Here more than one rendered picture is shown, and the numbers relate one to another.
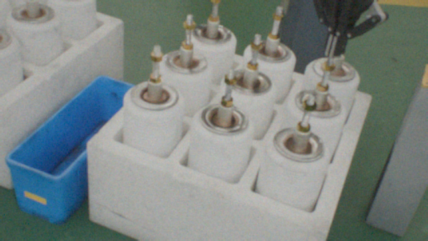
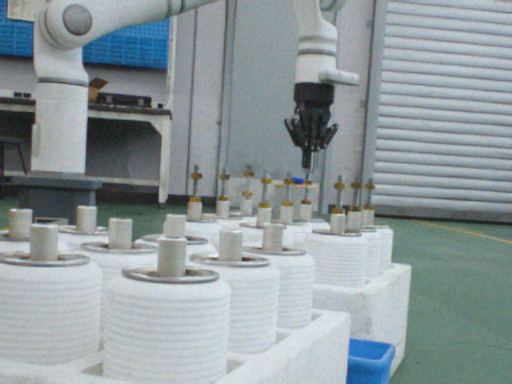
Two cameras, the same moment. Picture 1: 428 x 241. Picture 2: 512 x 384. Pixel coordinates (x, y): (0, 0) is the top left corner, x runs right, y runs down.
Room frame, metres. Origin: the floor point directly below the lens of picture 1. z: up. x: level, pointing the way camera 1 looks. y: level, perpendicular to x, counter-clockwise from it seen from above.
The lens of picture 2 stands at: (0.80, 1.16, 0.34)
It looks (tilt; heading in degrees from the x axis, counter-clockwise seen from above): 5 degrees down; 269
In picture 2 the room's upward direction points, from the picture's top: 4 degrees clockwise
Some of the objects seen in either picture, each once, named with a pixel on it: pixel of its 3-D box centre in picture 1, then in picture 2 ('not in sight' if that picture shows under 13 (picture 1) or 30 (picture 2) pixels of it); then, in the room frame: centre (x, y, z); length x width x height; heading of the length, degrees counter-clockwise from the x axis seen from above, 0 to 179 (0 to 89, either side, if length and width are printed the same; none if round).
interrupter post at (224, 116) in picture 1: (225, 112); (353, 221); (0.66, -0.03, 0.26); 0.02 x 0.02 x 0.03
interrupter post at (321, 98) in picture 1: (319, 97); (305, 213); (0.73, -0.18, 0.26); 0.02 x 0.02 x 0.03
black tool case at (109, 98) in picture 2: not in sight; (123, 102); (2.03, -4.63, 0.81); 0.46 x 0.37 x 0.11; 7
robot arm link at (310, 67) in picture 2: not in sight; (323, 67); (0.72, -0.16, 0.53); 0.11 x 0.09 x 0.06; 134
